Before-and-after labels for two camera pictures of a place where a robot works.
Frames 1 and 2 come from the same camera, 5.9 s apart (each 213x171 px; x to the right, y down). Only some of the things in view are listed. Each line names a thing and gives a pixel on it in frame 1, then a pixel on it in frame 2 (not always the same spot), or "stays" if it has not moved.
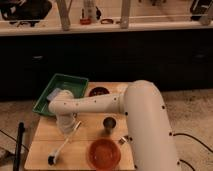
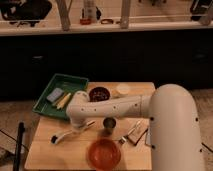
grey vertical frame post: (124, 14) stays
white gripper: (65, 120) to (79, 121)
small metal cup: (109, 123) stays
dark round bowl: (98, 90) stays
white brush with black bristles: (51, 158) to (55, 138)
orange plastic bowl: (104, 154) stays
